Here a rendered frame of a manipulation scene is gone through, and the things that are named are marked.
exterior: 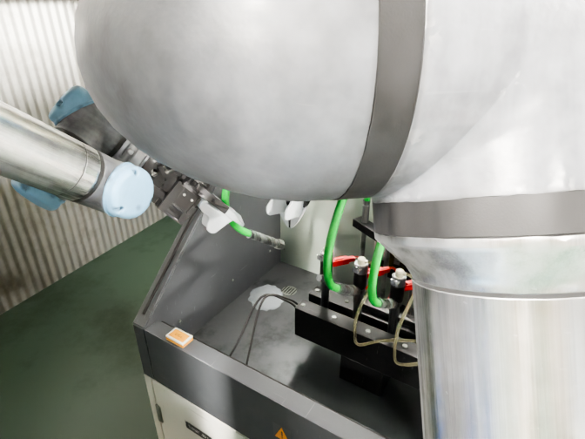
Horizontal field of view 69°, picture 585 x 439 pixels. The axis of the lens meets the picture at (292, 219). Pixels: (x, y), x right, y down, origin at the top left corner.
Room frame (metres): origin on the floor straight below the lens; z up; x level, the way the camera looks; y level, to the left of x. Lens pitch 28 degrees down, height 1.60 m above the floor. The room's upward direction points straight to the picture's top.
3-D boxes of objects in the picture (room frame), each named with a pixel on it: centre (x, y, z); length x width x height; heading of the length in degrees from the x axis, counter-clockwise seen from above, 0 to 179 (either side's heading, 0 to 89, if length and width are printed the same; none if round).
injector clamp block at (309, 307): (0.71, -0.17, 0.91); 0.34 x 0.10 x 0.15; 58
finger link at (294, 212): (0.66, 0.00, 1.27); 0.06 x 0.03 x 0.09; 148
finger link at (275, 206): (0.68, 0.03, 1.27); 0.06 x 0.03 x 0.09; 148
